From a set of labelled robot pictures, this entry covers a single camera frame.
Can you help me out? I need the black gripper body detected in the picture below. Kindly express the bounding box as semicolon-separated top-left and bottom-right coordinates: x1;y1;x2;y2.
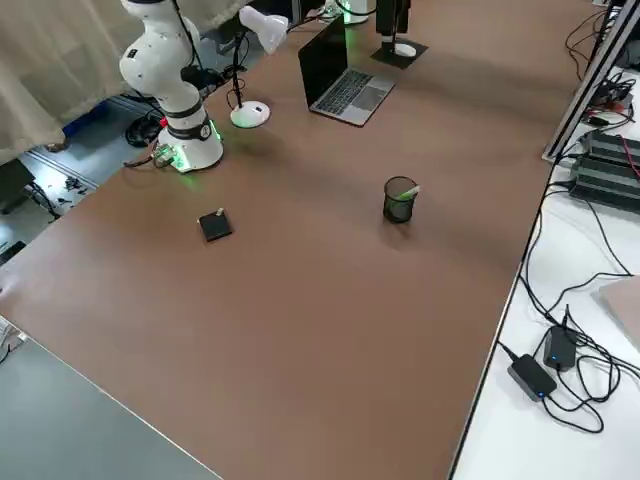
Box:
374;0;412;37

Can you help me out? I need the black mesh pen holder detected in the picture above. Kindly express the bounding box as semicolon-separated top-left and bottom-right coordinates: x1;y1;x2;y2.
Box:
382;175;419;225

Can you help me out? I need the black mouse mat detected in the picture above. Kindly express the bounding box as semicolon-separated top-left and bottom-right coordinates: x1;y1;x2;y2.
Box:
369;39;430;71

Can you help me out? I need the silver open laptop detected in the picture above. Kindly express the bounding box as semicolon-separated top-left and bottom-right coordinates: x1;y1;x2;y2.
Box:
298;14;397;127

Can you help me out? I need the white desk lamp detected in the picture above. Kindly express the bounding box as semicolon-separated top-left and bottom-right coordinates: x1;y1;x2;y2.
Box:
228;5;290;130

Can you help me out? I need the grey ribbed power supply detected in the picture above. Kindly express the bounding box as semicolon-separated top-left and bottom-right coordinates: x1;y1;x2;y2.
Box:
582;127;640;169
567;154;640;216

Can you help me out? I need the small black square case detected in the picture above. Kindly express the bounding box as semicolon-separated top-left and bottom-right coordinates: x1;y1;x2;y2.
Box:
197;207;235;245

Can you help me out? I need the blue plastic bin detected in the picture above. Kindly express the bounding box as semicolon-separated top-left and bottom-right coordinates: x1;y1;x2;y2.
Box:
62;97;112;137

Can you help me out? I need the beige curtain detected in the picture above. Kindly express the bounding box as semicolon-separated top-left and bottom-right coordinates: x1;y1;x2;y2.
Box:
0;0;251;164

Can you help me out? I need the silver closed laptop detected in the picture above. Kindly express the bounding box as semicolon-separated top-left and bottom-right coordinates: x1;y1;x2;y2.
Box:
589;274;640;354

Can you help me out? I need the black power adapter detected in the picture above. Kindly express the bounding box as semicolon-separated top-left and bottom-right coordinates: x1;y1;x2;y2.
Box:
542;324;579;372
506;353;559;402

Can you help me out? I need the black box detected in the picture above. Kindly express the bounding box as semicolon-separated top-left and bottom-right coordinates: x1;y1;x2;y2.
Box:
0;159;36;216

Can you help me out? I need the grey side table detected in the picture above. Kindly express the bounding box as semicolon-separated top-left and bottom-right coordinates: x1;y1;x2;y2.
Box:
0;333;224;480

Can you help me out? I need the black hanging cable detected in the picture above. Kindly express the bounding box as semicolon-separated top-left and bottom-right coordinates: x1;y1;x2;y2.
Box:
564;7;609;84

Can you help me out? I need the aluminium frame post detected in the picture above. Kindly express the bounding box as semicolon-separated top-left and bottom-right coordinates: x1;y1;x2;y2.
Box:
541;0;640;164

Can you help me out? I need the black wire bundle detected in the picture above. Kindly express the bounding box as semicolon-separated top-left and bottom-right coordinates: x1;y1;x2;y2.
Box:
589;69;640;117

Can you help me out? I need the long black cable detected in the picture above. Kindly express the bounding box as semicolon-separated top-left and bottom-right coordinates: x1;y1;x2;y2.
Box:
547;197;634;321
519;182;574;326

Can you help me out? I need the red cable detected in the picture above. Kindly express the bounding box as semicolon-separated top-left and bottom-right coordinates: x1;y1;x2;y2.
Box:
622;134;640;179

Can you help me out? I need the brown base cable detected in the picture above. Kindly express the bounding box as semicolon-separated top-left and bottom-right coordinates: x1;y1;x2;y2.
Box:
123;148;169;169

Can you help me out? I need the coiled black cable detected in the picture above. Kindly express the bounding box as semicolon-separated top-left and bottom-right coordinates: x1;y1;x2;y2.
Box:
124;110;165;149

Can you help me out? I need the looped black cable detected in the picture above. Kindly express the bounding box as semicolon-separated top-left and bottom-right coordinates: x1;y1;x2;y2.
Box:
542;299;640;435

